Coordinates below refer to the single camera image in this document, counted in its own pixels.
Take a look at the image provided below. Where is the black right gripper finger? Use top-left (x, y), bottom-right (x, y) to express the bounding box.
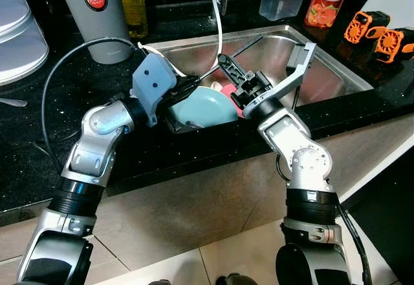
top-left (217, 54), bottom-right (250, 92)

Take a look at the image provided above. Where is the pink plate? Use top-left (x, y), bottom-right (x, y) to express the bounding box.
top-left (213, 81), bottom-right (245, 118)

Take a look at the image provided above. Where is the light blue plate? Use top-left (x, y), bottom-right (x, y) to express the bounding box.
top-left (167, 86), bottom-right (239, 129)

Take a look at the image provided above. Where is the thin dark rod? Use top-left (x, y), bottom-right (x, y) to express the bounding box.
top-left (194, 35), bottom-right (265, 82)

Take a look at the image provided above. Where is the stainless steel sink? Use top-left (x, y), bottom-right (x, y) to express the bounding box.
top-left (139, 25), bottom-right (374, 134)

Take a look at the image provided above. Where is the clear plastic sponge holder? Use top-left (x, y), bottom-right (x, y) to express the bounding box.
top-left (259, 0), bottom-right (307, 21)

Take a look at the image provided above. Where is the yellow oil bottle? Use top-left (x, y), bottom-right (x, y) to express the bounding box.
top-left (120, 0), bottom-right (148, 39)

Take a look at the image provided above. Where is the grey thermos jug red sticker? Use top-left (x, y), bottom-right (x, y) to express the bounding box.
top-left (54, 0), bottom-right (135, 65)

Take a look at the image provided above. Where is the orange soap pump bottle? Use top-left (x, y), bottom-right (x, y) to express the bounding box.
top-left (304, 0), bottom-right (355, 28)

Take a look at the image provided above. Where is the steel serving utensil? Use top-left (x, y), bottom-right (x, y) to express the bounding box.
top-left (0, 98), bottom-right (28, 108)

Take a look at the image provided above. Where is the tiered translucent plastic container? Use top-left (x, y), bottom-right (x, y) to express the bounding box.
top-left (0, 0), bottom-right (50, 87)

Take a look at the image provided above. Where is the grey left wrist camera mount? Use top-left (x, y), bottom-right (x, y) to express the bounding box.
top-left (131, 54), bottom-right (179, 127)

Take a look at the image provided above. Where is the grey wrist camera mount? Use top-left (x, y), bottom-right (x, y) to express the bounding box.
top-left (131, 54), bottom-right (179, 127)
top-left (262, 41), bottom-right (318, 108)

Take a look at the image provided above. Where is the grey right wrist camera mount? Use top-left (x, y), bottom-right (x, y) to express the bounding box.
top-left (262, 41), bottom-right (318, 108)

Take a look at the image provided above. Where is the white hose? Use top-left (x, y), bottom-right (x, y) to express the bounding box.
top-left (139, 0), bottom-right (224, 79)

